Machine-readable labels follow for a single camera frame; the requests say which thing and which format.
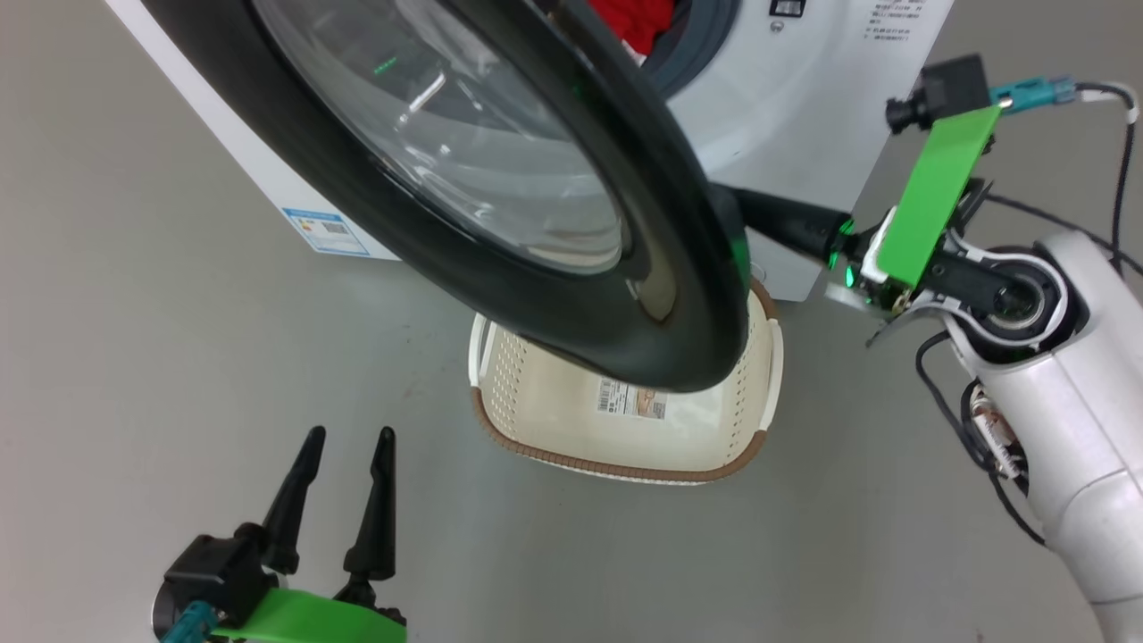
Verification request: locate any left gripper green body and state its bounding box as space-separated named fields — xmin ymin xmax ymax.
xmin=214 ymin=580 xmax=407 ymax=643

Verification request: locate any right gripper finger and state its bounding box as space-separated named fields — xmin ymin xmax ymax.
xmin=714 ymin=183 xmax=856 ymax=264

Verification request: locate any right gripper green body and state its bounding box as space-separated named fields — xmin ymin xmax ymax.
xmin=826 ymin=105 xmax=1001 ymax=313

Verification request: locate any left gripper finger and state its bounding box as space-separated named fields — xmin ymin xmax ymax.
xmin=262 ymin=426 xmax=327 ymax=575
xmin=344 ymin=427 xmax=396 ymax=581

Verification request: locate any black round glass washer door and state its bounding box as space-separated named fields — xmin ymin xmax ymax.
xmin=143 ymin=0 xmax=751 ymax=394

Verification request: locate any red garment with white trim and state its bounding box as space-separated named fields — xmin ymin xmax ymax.
xmin=588 ymin=0 xmax=675 ymax=54

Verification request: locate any white front-load washing machine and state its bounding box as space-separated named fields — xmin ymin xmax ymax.
xmin=105 ymin=0 xmax=956 ymax=303

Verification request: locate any cream basket with brown rim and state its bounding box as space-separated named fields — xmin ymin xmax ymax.
xmin=469 ymin=279 xmax=785 ymax=485

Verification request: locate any basket barcode sticker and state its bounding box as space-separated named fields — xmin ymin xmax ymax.
xmin=597 ymin=377 xmax=668 ymax=421

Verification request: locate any blue energy label sticker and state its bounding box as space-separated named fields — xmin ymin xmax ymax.
xmin=282 ymin=208 xmax=371 ymax=258

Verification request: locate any teal left camera connector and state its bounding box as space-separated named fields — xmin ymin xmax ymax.
xmin=161 ymin=600 xmax=220 ymax=643

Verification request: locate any teal camera connector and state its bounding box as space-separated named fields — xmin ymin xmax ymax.
xmin=989 ymin=79 xmax=1077 ymax=110
xmin=161 ymin=600 xmax=220 ymax=643

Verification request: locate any teal right camera connector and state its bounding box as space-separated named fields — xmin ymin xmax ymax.
xmin=989 ymin=79 xmax=1077 ymax=110

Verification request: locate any thin black camera cable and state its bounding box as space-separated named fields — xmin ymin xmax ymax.
xmin=1072 ymin=80 xmax=1143 ymax=269

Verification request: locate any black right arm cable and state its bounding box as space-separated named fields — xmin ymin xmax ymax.
xmin=915 ymin=330 xmax=1046 ymax=546

